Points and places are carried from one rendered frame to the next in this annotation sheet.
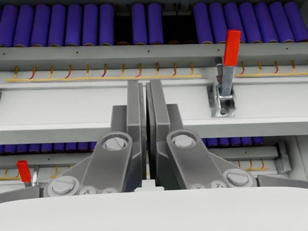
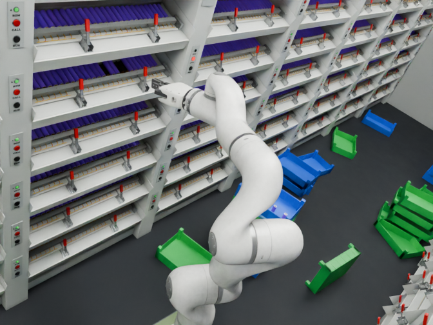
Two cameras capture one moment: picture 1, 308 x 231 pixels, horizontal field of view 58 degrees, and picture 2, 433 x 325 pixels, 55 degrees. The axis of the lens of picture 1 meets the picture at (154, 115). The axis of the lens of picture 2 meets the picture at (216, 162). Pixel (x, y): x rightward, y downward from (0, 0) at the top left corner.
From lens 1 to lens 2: 1.31 m
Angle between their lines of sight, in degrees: 42
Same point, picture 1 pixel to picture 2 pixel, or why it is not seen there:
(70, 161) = (83, 129)
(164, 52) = (124, 75)
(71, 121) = (107, 101)
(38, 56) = (89, 82)
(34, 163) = (69, 134)
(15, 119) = (91, 104)
